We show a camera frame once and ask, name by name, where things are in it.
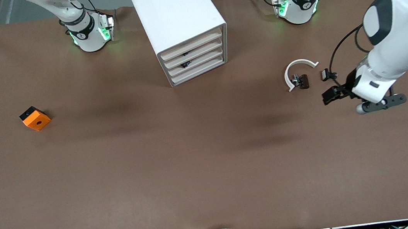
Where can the orange and black block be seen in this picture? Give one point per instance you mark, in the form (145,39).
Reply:
(36,120)

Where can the green push button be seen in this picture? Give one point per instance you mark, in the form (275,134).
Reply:
(185,65)

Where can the brown table cover mat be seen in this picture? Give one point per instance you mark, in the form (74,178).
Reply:
(210,168)

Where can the small black clip component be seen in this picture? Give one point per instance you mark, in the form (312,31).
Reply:
(326,74)

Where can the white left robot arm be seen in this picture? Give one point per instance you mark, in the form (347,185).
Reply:
(399,28)

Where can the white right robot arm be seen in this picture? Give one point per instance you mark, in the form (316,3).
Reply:
(86,31)

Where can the dark brown small component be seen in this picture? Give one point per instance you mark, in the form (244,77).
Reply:
(303,81)

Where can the silver base connector plate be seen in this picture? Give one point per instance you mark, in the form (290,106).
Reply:
(107,27)
(279,4)

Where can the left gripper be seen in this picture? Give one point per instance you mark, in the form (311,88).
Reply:
(349,84)

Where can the small black part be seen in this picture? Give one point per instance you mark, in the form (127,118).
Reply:
(185,53)

